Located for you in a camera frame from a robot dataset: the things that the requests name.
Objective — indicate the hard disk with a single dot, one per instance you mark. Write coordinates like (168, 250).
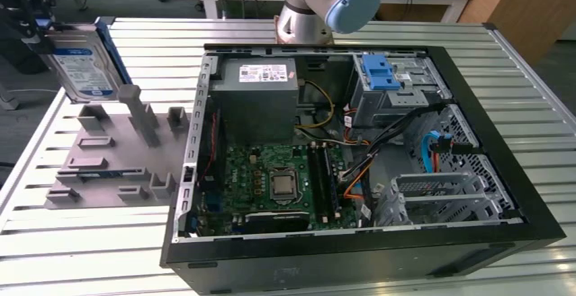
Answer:
(80, 70)

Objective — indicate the silver disk bay cage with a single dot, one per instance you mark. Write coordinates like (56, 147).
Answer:
(449, 195)

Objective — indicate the grey parts rack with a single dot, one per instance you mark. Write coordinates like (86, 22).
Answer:
(121, 161)

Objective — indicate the RAM stick in rack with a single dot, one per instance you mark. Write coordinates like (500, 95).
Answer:
(98, 175)

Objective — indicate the grey power supply unit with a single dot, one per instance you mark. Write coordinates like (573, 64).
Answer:
(252, 114)

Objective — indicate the green motherboard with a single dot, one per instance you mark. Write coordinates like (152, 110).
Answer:
(242, 174)

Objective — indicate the CPU in socket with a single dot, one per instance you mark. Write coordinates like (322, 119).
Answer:
(284, 185)

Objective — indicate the blue drive bay latch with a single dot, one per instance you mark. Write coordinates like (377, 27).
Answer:
(377, 73)

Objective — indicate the installed RAM stick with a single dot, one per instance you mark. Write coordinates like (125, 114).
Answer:
(325, 181)

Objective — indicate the black graphics card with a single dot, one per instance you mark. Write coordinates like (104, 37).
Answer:
(274, 222)

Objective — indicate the silver optical drive cage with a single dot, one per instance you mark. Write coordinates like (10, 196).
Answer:
(404, 100)

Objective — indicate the black PC case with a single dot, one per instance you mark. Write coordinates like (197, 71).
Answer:
(360, 259)

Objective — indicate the wooden cabinet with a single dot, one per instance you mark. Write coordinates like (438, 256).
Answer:
(530, 6)

